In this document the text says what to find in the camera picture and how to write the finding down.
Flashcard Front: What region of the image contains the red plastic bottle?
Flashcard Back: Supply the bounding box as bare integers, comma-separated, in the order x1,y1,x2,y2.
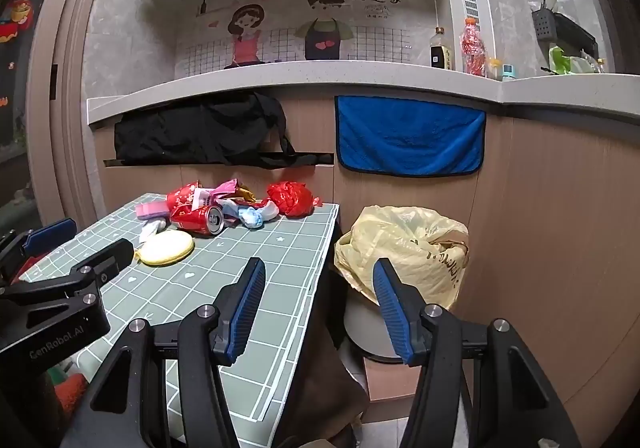
461,18,487,78

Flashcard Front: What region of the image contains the white trash bin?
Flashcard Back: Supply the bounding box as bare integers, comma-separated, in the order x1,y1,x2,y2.
342,297,402,364

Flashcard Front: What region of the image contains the black cloth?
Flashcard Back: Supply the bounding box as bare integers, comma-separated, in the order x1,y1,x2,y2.
114,93,335,169

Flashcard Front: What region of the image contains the white stone countertop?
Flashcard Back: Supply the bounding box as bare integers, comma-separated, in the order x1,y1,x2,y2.
86,61,640,129

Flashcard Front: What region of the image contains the pink white long packet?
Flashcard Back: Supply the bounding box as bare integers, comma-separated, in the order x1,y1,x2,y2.
194,185,221,210

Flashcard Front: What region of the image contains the yellow round sponge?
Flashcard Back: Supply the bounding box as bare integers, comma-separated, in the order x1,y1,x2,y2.
134,231,195,267

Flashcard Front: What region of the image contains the blue towel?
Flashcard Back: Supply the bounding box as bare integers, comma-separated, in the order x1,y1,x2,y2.
334,96,487,177

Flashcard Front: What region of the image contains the white and blue plastic wrapper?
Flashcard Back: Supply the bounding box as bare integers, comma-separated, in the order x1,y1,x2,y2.
222,199,281,230

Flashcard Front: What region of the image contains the red foil wrapper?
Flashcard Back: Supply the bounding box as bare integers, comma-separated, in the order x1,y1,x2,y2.
266,181,323,218

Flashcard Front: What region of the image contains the dark sauce bottle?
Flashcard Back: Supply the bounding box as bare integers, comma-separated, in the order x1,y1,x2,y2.
430,27,453,70

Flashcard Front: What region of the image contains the pink striped packet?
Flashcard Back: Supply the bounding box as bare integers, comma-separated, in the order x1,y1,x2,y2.
136,202,171,219

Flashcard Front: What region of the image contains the orange knitted cloth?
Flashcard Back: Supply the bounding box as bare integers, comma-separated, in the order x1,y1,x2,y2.
52,370,91,421

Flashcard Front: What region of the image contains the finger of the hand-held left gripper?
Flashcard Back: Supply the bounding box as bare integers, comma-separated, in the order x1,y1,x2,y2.
0,238,135,319
0,219,78,281

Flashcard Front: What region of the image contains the white tissue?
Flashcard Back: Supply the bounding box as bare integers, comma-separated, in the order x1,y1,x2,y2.
139,218,168,244

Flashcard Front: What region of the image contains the pink wrapper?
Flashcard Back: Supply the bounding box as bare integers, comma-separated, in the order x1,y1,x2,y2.
212,178,242,199

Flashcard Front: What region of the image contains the cartoon wall poster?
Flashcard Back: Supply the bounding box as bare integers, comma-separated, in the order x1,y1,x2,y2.
175,0,433,76

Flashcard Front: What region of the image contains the person's brown trouser leg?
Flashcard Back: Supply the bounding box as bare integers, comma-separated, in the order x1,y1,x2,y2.
280,323,371,444

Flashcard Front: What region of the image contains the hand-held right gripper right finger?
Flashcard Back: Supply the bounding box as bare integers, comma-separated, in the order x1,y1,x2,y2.
372,258,583,448

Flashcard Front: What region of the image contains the red drink can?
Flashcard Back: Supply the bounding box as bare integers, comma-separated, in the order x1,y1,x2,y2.
170,205,226,235

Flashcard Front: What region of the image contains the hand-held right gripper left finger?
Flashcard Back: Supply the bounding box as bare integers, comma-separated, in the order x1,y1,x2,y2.
60,257,267,448

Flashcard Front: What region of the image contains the green plastic bag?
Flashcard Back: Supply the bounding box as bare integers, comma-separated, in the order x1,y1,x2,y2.
547,44,596,76

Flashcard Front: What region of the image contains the wooden box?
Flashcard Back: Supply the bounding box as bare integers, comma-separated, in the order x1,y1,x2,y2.
362,357,417,401

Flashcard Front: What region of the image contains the red gold paper cup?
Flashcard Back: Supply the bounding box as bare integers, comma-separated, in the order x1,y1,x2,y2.
165,181,201,216

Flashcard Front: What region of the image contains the green checked tablecloth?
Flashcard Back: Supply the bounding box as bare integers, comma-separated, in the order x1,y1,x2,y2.
20,193,341,448

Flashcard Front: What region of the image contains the dark utensil holder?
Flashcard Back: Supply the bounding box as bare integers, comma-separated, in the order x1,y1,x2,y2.
531,8,558,42

